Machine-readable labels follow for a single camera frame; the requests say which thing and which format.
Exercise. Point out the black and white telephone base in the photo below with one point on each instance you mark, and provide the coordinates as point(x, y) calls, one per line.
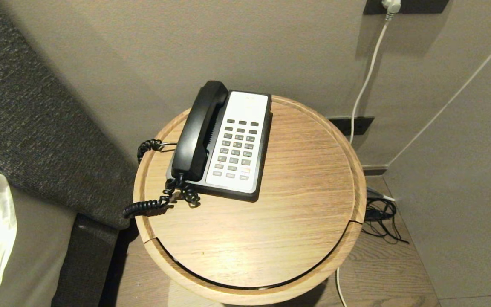
point(239, 140)

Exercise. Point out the black telephone handset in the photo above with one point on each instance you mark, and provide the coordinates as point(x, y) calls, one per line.
point(198, 128)

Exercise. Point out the round wooden side table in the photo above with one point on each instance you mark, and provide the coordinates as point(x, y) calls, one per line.
point(271, 221)

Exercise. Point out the dark fabric bed base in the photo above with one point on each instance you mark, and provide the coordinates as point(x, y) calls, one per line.
point(83, 264)

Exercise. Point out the white power plug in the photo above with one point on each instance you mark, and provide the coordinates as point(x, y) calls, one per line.
point(392, 5)

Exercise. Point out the grey fabric headboard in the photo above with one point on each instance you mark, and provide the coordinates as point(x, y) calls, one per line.
point(36, 106)

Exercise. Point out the beige mattress cover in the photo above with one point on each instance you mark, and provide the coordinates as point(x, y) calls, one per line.
point(36, 256)

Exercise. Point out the small black wall plate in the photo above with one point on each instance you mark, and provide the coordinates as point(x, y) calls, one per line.
point(356, 125)

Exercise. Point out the large black wall outlet plate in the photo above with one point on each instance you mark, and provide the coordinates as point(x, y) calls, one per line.
point(420, 5)

